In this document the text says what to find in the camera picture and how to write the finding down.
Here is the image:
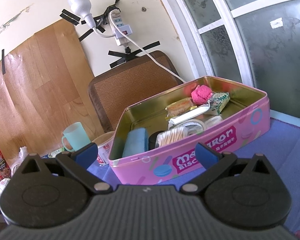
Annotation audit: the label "white wet wipes packet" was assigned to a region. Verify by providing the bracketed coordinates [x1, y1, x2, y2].
[168, 103, 210, 126]

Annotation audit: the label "green pocket tissue pack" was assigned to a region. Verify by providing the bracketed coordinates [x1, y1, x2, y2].
[206, 92, 230, 115]

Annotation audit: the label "mooncake pastry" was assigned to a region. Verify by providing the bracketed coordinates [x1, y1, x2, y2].
[165, 98, 197, 119]

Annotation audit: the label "pink fluffy knitted toy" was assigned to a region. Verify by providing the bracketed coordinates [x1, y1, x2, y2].
[191, 85, 213, 105]

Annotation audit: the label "green blue toothpaste box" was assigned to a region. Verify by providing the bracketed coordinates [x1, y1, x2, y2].
[42, 147, 66, 159]

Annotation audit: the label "teal plastic mug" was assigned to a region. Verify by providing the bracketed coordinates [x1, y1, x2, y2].
[61, 122, 91, 152]

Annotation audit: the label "white red food can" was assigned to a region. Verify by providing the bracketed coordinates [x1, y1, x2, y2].
[93, 131, 115, 166]

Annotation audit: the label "cotton swabs box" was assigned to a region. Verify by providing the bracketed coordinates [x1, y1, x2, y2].
[155, 126, 188, 148]

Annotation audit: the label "pink biscuit tin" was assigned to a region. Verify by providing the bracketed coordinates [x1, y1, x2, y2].
[108, 76, 270, 185]

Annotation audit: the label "plastic cups in bag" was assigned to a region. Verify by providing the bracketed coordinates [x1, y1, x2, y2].
[11, 146, 29, 176]

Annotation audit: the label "blue sponge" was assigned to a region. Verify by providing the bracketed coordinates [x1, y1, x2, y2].
[122, 127, 148, 158]

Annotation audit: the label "black round container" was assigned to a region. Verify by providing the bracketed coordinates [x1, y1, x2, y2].
[148, 131, 163, 150]

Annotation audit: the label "brown woven seat cushion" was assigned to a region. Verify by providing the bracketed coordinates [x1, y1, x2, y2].
[88, 55, 182, 133]

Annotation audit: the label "wooden panel board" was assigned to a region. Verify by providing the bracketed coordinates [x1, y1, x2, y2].
[0, 20, 103, 160]

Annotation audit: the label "white power strip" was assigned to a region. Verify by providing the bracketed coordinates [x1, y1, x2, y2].
[109, 9, 133, 47]

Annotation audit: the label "white light bulb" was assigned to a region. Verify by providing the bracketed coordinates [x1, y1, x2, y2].
[68, 0, 96, 29]

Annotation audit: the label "window frame with frosted glass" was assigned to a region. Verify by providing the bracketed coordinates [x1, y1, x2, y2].
[161, 0, 300, 118]

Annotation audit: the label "white power cable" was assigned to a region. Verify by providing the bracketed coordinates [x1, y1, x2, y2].
[108, 11, 187, 84]

